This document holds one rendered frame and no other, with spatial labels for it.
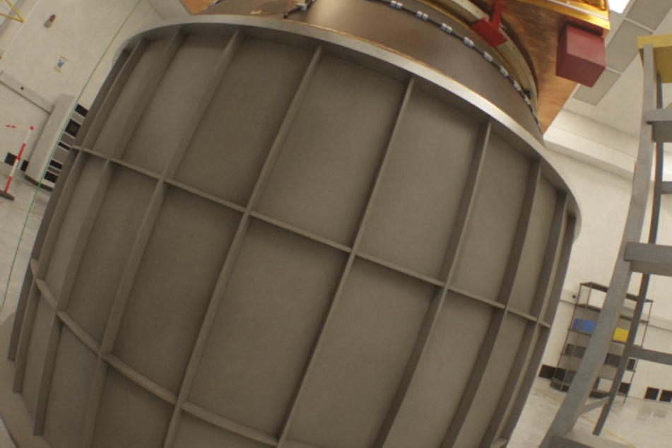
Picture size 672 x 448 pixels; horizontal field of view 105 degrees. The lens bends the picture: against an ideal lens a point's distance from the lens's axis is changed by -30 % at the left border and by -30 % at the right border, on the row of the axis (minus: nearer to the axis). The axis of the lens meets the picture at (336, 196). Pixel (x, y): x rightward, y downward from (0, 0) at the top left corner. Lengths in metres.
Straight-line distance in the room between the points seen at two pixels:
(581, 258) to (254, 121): 6.82
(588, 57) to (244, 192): 1.11
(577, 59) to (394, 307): 0.97
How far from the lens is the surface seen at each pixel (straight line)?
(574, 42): 1.33
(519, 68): 1.49
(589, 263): 7.29
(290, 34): 0.76
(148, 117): 0.88
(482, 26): 1.33
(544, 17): 1.38
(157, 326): 0.73
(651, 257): 0.64
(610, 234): 7.62
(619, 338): 7.06
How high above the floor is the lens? 0.73
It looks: 12 degrees up
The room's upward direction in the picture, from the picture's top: 20 degrees clockwise
